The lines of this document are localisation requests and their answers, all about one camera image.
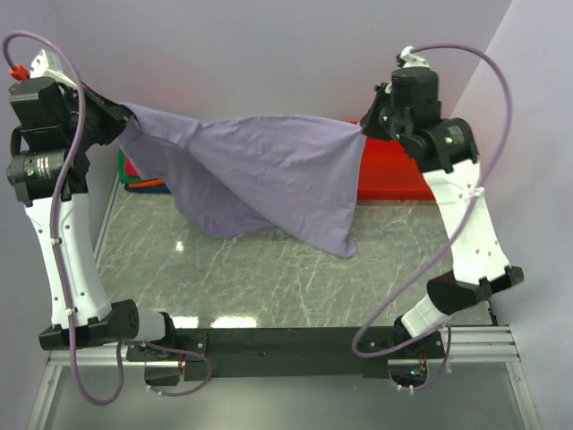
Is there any lavender t shirt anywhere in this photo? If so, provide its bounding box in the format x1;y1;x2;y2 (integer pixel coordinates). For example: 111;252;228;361
119;105;365;258

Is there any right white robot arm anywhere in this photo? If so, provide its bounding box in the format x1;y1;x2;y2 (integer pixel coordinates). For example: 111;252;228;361
360;66;525;357

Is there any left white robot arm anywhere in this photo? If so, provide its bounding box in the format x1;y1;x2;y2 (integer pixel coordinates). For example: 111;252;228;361
7;77;179;360

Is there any folded pink t shirt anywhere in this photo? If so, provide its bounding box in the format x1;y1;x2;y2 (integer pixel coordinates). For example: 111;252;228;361
123;157;139;177

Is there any folded green t shirt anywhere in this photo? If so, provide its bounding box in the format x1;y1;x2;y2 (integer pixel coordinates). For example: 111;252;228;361
117;150;139;184

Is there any red plastic tray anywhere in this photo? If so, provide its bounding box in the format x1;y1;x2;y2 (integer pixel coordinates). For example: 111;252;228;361
357;138;433;201

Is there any folded orange t shirt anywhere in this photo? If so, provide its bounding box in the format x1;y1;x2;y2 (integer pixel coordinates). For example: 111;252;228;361
125;179;165;189

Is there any folded navy blue t shirt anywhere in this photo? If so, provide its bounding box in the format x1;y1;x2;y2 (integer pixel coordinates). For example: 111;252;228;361
124;183;171;194

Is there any black base beam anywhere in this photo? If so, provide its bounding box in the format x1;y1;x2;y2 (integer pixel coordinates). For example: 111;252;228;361
124;325;449;383

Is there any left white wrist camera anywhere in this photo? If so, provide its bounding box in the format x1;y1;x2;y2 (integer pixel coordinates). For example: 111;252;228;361
8;49;77;89

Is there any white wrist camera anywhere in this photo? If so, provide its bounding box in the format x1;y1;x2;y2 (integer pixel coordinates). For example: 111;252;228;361
8;49;77;89
397;46;430;68

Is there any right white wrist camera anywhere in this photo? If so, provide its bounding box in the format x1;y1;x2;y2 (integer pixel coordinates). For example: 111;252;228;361
397;46;430;68

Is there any aluminium rail frame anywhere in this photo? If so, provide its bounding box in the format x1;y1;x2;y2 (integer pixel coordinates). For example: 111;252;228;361
45;190;524;429

